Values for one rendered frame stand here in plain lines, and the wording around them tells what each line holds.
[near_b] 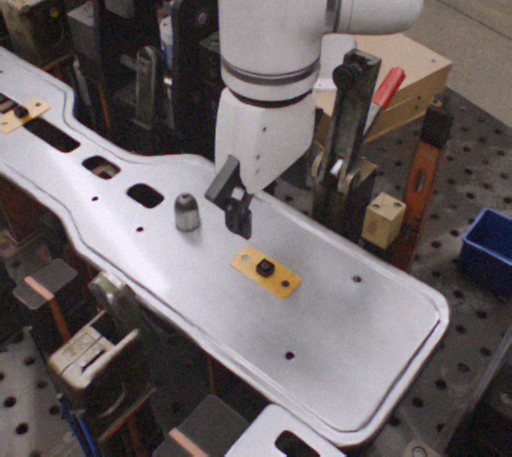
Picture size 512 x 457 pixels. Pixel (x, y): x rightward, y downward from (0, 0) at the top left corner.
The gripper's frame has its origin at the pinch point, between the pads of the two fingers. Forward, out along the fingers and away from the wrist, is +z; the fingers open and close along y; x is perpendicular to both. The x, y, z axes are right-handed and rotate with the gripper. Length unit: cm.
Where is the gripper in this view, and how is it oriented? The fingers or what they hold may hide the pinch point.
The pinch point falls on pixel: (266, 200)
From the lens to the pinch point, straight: 65.6
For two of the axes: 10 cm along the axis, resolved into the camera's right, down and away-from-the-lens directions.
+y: -6.4, 5.5, -5.4
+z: 0.0, 7.0, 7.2
